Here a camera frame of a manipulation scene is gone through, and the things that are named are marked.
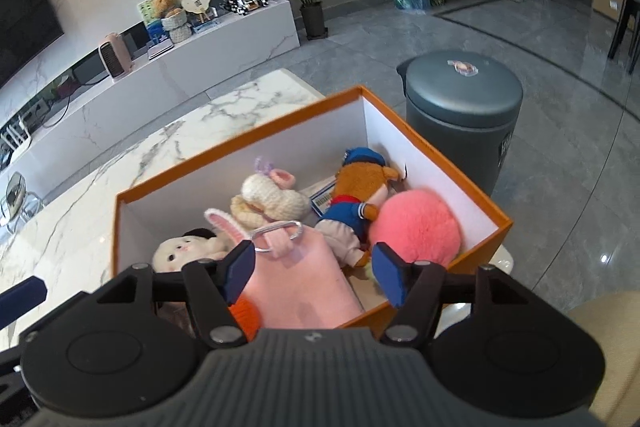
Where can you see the white baby bouncer chair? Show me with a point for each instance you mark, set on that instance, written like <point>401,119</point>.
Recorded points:
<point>18,205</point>

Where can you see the white marble tv cabinet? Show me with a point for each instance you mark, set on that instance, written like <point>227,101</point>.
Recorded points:
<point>113,109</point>

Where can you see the brown bear plush blue outfit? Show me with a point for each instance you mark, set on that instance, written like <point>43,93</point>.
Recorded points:
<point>362,185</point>

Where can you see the white bunny plush pink ears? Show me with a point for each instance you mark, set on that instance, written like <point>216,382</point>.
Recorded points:
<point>215,243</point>

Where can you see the dark grey trash bin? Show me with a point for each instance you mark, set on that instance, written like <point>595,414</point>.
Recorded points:
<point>466,105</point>

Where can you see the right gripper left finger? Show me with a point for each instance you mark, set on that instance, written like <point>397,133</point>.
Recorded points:
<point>207,288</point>

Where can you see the orange cardboard box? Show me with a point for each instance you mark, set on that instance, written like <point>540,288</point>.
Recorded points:
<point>311,144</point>

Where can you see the black wall television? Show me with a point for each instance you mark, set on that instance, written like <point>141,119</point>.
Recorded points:
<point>26,28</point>

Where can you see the pink white space heater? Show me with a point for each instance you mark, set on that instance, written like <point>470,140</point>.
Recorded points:
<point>115,55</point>

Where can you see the pink fluffy pom-pom ball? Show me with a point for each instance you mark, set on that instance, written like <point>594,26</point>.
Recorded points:
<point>419,226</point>

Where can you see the small teddy bear on shelf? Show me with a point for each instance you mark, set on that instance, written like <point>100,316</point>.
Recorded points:
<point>165,8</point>

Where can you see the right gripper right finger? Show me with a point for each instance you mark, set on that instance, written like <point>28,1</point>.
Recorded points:
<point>417,291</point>

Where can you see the white wifi router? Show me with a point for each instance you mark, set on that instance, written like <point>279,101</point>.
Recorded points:
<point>15,139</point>

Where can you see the cream crochet doll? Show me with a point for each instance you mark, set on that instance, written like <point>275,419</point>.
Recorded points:
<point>268,195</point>

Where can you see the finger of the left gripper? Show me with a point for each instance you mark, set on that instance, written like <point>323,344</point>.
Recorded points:
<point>20,299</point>

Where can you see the pink fabric pouch with ring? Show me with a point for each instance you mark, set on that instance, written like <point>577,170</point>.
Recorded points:
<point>297,282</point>

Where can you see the orange crochet fruit keychain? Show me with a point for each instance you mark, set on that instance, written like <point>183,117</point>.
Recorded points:
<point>247,316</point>

